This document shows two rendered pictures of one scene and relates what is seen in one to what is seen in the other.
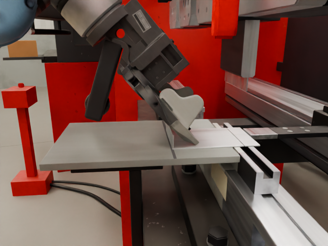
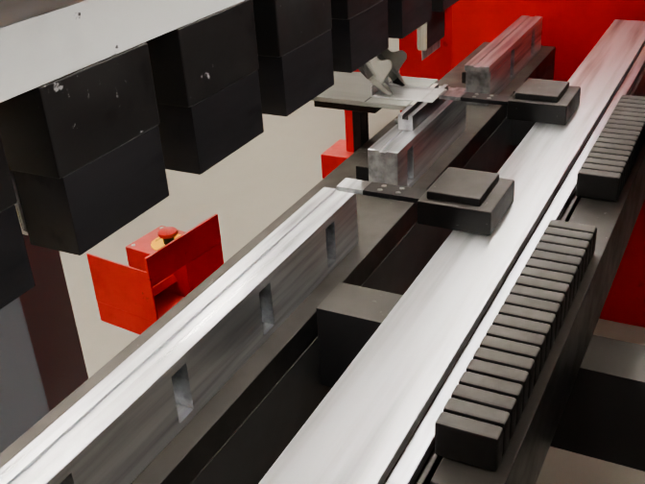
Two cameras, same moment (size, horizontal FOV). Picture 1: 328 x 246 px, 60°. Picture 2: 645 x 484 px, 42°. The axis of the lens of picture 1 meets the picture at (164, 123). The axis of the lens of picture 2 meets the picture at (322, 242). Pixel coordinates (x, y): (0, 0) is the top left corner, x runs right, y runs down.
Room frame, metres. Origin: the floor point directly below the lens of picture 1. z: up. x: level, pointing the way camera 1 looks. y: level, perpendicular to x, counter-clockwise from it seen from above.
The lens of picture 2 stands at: (-1.04, -0.84, 1.54)
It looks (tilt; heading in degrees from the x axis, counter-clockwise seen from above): 28 degrees down; 34
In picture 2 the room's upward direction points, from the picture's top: 4 degrees counter-clockwise
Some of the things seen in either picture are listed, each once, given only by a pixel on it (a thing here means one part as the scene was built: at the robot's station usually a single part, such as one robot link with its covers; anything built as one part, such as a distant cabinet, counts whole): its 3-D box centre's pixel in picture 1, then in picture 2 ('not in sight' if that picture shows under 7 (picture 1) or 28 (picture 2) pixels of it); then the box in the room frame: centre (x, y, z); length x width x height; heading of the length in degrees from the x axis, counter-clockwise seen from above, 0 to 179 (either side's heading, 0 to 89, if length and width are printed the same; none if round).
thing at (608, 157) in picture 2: not in sight; (619, 142); (0.28, -0.53, 1.02); 0.37 x 0.06 x 0.04; 6
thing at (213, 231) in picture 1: (217, 236); not in sight; (0.30, -0.07, 0.91); 0.03 x 0.03 x 0.02
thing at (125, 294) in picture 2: not in sight; (158, 267); (-0.04, 0.24, 0.75); 0.20 x 0.16 x 0.18; 179
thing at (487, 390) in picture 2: not in sight; (528, 322); (-0.28, -0.59, 1.02); 0.44 x 0.06 x 0.04; 6
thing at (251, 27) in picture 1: (236, 54); (431, 30); (0.44, -0.11, 1.13); 0.10 x 0.02 x 0.10; 6
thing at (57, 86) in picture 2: not in sight; (79, 141); (-0.53, -0.21, 1.26); 0.15 x 0.09 x 0.17; 6
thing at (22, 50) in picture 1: (24, 49); not in sight; (2.34, 1.11, 1.05); 0.30 x 0.28 x 0.14; 19
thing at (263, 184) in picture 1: (238, 151); (423, 106); (0.41, -0.12, 0.99); 0.20 x 0.03 x 0.03; 6
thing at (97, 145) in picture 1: (141, 139); (364, 88); (0.43, 0.04, 1.00); 0.26 x 0.18 x 0.01; 96
